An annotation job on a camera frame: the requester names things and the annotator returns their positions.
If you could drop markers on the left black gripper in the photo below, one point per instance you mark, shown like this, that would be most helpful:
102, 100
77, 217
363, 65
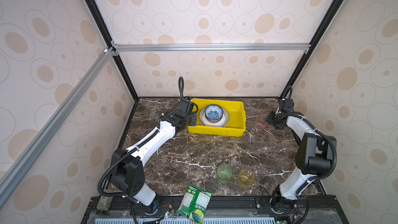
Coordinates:
193, 122

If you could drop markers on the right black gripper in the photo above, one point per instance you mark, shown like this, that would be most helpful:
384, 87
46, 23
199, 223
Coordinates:
271, 118

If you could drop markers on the blue floral pattern bowl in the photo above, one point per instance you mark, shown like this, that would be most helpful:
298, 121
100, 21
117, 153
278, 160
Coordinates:
214, 113

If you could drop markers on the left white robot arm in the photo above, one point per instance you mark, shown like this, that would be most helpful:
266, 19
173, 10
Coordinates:
125, 176

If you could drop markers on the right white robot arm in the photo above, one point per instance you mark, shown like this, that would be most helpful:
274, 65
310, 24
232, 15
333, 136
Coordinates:
316, 157

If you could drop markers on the yellow plastic bin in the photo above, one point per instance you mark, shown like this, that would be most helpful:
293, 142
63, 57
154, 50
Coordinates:
233, 123

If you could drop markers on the pink glass cup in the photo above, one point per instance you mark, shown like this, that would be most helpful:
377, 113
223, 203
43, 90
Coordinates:
260, 122

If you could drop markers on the yellow glass cup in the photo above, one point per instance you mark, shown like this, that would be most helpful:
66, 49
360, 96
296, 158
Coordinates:
246, 177

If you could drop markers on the green glass cup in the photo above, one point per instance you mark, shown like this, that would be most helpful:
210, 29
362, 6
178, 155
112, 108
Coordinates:
224, 173

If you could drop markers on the green snack bag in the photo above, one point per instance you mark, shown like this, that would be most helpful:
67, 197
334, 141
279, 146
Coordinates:
194, 203

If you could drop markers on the small bottle at base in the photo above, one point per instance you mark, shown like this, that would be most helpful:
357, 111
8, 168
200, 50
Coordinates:
104, 204

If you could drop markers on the horizontal aluminium frame bar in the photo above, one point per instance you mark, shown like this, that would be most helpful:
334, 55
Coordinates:
117, 48

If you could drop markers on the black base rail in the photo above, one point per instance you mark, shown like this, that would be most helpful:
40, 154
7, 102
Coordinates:
221, 210

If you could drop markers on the left aluminium frame bar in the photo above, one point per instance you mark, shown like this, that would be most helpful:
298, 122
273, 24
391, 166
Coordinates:
25, 161

